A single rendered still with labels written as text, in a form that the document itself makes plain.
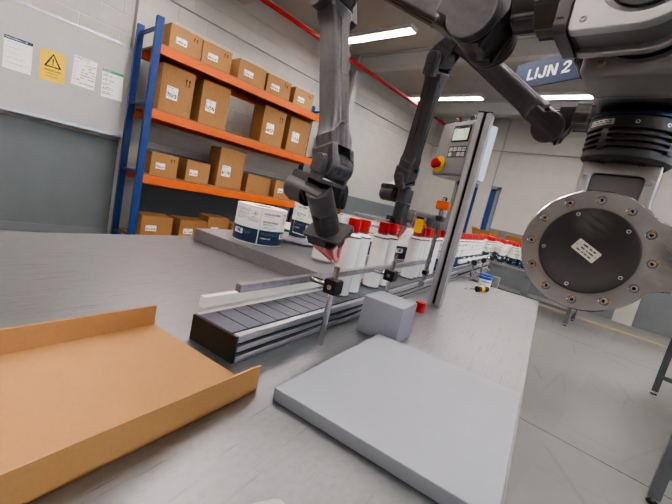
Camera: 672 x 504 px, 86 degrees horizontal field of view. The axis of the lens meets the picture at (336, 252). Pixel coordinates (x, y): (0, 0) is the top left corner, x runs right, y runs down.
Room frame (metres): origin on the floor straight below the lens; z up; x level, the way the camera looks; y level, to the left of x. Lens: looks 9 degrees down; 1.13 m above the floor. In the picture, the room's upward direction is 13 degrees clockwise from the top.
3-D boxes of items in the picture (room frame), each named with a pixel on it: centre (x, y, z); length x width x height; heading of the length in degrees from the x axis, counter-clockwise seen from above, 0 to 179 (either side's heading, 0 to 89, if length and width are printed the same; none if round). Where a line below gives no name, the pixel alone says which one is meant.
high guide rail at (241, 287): (1.02, -0.13, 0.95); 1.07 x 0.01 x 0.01; 150
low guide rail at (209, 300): (1.05, -0.06, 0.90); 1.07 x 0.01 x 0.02; 150
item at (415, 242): (1.38, -0.29, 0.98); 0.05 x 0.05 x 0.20
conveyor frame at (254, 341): (1.28, -0.24, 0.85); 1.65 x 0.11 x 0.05; 150
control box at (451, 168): (1.34, -0.36, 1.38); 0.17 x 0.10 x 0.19; 25
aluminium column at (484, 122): (1.25, -0.38, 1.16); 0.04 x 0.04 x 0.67; 60
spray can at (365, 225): (0.98, -0.06, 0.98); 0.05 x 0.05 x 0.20
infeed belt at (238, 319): (1.28, -0.24, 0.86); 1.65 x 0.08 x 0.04; 150
